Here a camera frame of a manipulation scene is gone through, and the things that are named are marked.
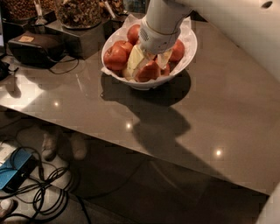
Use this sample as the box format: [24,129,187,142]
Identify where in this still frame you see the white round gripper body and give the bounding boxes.
[139,17,180,54]

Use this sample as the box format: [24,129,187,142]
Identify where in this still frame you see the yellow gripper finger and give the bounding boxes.
[127,44,155,77]
[157,49,172,69]

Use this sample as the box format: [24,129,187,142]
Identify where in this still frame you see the yellow-red apple front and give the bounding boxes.
[135,60,160,82]

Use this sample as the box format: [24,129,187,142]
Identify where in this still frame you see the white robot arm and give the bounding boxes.
[139,0,280,224]

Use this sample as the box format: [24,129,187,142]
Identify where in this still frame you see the red apple front right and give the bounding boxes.
[161,64,170,76]

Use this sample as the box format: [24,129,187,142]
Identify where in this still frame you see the red apple back left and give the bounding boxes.
[127,24,140,45]

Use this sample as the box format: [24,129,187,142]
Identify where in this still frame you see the red apple far left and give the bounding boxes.
[103,45,127,71]

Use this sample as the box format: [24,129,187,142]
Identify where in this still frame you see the white ceramic bowl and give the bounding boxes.
[101,17,199,91]

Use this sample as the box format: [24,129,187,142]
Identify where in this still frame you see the white paper bowl liner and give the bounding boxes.
[100,13,197,84]

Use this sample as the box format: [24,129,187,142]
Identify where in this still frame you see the black cup with spoon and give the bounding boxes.
[104,0,128,31]

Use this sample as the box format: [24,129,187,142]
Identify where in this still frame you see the grey metal stand box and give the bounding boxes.
[45,20,105,60]

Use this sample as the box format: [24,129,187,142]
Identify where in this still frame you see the glass jar of granola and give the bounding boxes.
[55,0,102,30]

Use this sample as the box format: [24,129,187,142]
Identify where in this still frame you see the black device with label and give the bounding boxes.
[8,31,66,68]

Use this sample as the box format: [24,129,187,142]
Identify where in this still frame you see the metal scoop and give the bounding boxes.
[33,0,47,25]

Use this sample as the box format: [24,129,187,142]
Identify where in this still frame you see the shoe under table right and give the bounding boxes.
[70,134,88,160]

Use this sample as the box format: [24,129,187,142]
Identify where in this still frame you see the shoe under table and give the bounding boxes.
[41,133,59,161]
[70,134,88,160]

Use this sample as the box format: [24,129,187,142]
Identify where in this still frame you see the shoe under table left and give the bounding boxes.
[41,133,59,161]

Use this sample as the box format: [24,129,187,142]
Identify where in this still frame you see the glass jar of nuts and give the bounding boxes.
[0,0,55,21]

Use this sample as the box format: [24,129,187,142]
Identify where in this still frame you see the blue box on floor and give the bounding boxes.
[0,149,37,193]

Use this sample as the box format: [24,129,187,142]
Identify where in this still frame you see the white shoe left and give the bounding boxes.
[0,199,14,219]

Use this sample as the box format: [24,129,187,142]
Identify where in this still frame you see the black cable on table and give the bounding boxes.
[46,55,81,75]

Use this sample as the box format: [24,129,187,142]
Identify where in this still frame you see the black cables on floor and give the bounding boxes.
[0,116,93,224]

